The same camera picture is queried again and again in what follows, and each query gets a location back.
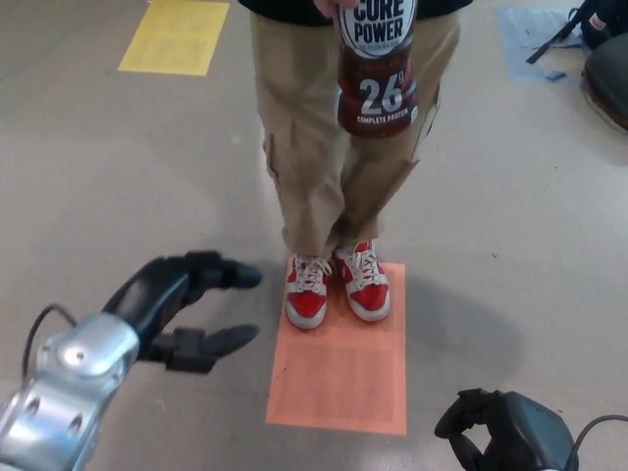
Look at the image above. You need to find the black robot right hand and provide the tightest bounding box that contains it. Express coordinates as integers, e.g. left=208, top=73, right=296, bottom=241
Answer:
left=434, top=388, right=575, bottom=471

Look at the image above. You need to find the person's red white sneaker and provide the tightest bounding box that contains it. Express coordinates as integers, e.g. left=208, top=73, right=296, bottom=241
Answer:
left=284, top=252, right=329, bottom=330
left=333, top=239, right=390, bottom=323

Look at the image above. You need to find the person in khaki pants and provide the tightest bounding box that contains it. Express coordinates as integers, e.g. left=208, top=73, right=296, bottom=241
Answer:
left=248, top=9, right=462, bottom=258

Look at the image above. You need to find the person's bare hand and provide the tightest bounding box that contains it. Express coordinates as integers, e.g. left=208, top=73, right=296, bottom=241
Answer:
left=313, top=0, right=364, bottom=16

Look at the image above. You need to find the orange paper sheet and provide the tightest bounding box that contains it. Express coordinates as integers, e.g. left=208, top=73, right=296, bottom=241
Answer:
left=265, top=261, right=408, bottom=437

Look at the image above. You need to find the black backpack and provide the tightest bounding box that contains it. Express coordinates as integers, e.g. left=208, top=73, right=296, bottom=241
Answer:
left=525, top=0, right=628, bottom=65

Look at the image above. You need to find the light blue plastic sheet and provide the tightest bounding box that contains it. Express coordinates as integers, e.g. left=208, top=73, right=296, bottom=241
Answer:
left=497, top=7, right=588, bottom=84

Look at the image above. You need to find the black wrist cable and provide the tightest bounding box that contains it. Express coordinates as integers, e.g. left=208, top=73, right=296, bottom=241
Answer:
left=24, top=303, right=79, bottom=379
left=571, top=414, right=628, bottom=471

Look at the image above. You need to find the yellow paper sheet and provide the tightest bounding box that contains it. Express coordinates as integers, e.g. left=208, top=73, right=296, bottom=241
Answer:
left=116, top=0, right=231, bottom=78

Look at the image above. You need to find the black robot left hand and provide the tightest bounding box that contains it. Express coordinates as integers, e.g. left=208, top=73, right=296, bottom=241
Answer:
left=100, top=249, right=262, bottom=375

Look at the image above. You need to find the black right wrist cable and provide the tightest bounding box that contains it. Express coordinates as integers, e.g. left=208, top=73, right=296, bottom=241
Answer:
left=571, top=414, right=628, bottom=471

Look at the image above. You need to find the person's left red white sneaker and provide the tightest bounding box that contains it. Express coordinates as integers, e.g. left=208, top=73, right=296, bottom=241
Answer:
left=333, top=239, right=390, bottom=323

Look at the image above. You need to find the person's right red white sneaker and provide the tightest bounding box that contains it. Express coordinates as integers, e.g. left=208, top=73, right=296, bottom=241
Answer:
left=284, top=252, right=329, bottom=330

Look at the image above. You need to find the black shirt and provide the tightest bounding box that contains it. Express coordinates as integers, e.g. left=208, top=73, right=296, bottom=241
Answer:
left=238, top=0, right=497, bottom=24

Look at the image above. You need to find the brown protein shake bottle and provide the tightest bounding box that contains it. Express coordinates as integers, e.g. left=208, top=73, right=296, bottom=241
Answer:
left=335, top=0, right=422, bottom=135

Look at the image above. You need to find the grey round stool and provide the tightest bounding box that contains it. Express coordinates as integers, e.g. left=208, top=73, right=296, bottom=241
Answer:
left=582, top=41, right=628, bottom=131

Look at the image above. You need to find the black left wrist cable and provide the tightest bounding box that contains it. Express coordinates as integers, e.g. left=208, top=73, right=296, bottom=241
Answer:
left=24, top=303, right=79, bottom=379

